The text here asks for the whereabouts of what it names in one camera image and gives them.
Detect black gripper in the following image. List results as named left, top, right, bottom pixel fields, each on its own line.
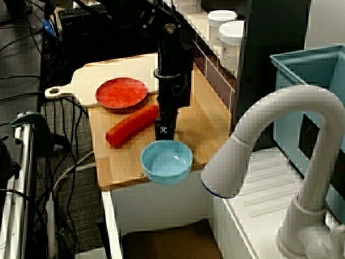
left=154, top=76, right=192, bottom=142

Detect red toy sausage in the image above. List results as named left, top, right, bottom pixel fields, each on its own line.
left=105, top=104, right=160, bottom=148

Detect light blue bowl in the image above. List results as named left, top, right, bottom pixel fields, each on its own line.
left=140, top=140, right=194, bottom=186

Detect red plate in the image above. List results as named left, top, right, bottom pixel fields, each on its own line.
left=95, top=77, right=148, bottom=109

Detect white toy kitchen unit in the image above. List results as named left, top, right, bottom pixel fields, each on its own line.
left=101, top=145, right=345, bottom=259

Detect pale wooden cutting board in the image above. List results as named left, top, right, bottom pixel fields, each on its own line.
left=44, top=52, right=160, bottom=108

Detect white lidded jar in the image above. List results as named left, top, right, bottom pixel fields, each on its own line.
left=218, top=21, right=246, bottom=73
left=206, top=10, right=238, bottom=45

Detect black computer box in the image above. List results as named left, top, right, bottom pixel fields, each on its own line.
left=59, top=6, right=151, bottom=65

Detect white toy faucet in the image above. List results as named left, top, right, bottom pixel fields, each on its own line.
left=201, top=85, right=345, bottom=259

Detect black rod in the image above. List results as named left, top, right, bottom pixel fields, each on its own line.
left=96, top=217, right=112, bottom=259

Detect green clamp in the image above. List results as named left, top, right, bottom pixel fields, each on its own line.
left=10, top=112, right=68, bottom=152

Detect blue plastic bin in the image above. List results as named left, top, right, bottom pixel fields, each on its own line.
left=270, top=45, right=345, bottom=224

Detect blue plastic clip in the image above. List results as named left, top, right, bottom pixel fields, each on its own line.
left=43, top=18, right=59, bottom=40

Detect black bulky object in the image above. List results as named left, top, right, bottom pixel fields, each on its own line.
left=0, top=134, right=22, bottom=189

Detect white cable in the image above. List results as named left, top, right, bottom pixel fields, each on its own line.
left=52, top=151, right=95, bottom=191

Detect black kitchen hutch frame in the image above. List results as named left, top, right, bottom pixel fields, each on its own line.
left=171, top=0, right=311, bottom=152

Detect aluminium frame rail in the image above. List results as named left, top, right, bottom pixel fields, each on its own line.
left=0, top=113, right=36, bottom=259

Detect black cable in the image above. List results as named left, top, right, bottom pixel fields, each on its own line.
left=0, top=74, right=42, bottom=81
left=0, top=91, right=44, bottom=102

